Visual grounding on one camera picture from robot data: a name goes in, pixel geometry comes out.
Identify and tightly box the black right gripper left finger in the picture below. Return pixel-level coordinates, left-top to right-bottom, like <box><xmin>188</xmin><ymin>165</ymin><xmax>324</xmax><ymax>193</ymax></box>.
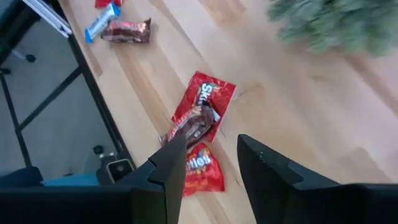
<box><xmin>117</xmin><ymin>134</ymin><xmax>187</xmax><ymax>224</ymax></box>

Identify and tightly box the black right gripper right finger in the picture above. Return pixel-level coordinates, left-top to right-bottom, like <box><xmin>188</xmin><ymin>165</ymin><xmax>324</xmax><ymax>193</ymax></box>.
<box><xmin>236</xmin><ymin>134</ymin><xmax>341</xmax><ymax>224</ymax></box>

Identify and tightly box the red candy packet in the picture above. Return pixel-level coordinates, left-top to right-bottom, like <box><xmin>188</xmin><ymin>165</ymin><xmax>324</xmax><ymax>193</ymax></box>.
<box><xmin>95</xmin><ymin>0</ymin><xmax>123</xmax><ymax>9</ymax></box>

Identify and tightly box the red Skittles packet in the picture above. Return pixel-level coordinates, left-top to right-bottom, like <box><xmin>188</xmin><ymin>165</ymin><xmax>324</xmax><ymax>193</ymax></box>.
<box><xmin>170</xmin><ymin>70</ymin><xmax>237</xmax><ymax>143</ymax></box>
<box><xmin>182</xmin><ymin>142</ymin><xmax>225</xmax><ymax>197</ymax></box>

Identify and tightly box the blue flat object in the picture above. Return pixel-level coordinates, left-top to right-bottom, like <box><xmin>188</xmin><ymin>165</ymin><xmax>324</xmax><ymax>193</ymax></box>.
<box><xmin>42</xmin><ymin>173</ymin><xmax>100</xmax><ymax>187</ymax></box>

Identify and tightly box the blue white Hershey's bar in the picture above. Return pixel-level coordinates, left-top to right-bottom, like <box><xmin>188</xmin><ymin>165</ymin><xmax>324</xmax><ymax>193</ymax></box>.
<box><xmin>84</xmin><ymin>2</ymin><xmax>121</xmax><ymax>44</ymax></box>

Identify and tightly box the potted artificial succulent plant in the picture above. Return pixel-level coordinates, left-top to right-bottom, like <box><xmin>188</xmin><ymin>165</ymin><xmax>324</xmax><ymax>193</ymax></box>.
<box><xmin>266</xmin><ymin>0</ymin><xmax>398</xmax><ymax>59</ymax></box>

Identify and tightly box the white aluminium bar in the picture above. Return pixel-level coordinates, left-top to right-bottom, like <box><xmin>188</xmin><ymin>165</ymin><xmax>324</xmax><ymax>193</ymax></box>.
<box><xmin>22</xmin><ymin>0</ymin><xmax>73</xmax><ymax>39</ymax></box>

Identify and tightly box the black table-level camera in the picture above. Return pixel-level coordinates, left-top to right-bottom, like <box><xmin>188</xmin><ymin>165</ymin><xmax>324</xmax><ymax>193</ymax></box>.
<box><xmin>95</xmin><ymin>144</ymin><xmax>135</xmax><ymax>187</ymax></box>

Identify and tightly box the black table frame rail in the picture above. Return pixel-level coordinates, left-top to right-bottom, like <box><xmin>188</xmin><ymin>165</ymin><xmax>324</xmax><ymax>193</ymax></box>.
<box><xmin>57</xmin><ymin>0</ymin><xmax>137</xmax><ymax>169</ymax></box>

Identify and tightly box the black table leg frame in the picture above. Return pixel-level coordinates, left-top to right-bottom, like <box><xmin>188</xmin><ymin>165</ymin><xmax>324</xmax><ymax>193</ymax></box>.
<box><xmin>0</xmin><ymin>67</ymin><xmax>83</xmax><ymax>169</ymax></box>

